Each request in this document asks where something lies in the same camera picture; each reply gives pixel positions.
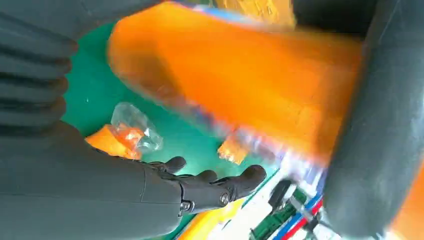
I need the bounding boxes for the yellow plastic sheet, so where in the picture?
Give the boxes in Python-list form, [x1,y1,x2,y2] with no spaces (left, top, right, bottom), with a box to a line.
[213,0,297,29]

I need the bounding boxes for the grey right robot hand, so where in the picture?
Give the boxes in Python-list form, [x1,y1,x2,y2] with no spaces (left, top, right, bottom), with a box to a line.
[0,0,424,240]

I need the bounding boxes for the open cardboard box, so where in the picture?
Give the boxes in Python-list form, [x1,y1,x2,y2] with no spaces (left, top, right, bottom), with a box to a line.
[177,198,247,240]

